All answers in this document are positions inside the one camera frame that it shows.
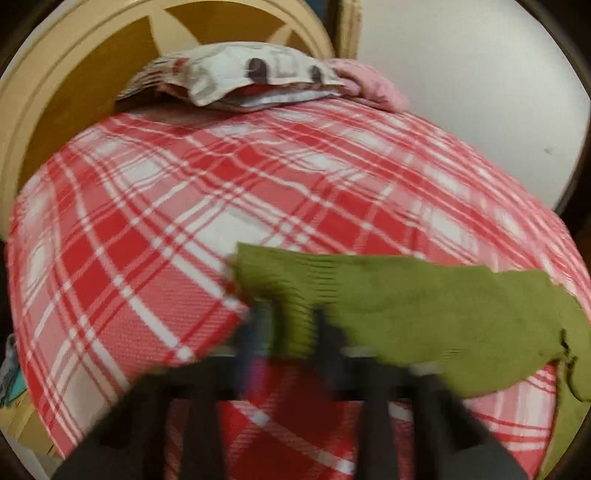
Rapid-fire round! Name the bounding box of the green striped knit sweater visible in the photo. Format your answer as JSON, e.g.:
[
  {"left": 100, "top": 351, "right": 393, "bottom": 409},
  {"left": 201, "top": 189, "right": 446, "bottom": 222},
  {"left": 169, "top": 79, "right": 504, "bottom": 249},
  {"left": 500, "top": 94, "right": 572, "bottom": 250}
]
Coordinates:
[{"left": 233, "top": 243, "right": 590, "bottom": 476}]

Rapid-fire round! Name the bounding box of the teal item beside bed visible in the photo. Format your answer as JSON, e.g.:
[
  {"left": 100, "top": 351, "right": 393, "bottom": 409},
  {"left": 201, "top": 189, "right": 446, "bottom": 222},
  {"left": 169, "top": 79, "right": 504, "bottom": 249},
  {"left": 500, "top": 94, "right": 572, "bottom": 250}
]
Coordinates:
[{"left": 0, "top": 333, "right": 29, "bottom": 409}]

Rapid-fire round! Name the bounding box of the red plaid bed sheet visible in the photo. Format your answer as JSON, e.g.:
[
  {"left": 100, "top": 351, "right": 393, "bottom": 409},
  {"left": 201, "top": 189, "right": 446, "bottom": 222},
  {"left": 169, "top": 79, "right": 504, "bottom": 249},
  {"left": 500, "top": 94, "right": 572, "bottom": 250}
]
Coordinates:
[{"left": 7, "top": 99, "right": 590, "bottom": 479}]

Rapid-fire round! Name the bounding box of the pink floral pillow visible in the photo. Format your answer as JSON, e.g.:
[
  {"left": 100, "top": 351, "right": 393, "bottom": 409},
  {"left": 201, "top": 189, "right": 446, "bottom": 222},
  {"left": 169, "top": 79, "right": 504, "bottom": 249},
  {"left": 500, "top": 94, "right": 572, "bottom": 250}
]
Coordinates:
[{"left": 325, "top": 58, "right": 410, "bottom": 113}]

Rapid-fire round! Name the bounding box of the cream wooden headboard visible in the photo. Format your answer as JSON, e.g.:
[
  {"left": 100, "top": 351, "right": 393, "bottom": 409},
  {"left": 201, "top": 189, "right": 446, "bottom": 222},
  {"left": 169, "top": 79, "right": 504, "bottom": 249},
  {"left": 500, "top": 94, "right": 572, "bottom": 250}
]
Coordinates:
[{"left": 1, "top": 1, "right": 334, "bottom": 235}]

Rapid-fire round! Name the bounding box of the grey patterned white pillow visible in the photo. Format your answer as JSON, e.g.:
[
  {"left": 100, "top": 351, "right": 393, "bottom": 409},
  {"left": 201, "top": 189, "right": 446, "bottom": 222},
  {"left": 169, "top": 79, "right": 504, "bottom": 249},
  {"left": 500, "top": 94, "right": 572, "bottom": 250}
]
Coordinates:
[{"left": 117, "top": 42, "right": 345, "bottom": 112}]

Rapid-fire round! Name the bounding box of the beige curtain right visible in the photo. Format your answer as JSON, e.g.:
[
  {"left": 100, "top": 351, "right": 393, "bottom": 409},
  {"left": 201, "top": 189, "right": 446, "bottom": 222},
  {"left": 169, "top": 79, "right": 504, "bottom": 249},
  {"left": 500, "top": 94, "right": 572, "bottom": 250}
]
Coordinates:
[{"left": 335, "top": 0, "right": 363, "bottom": 59}]

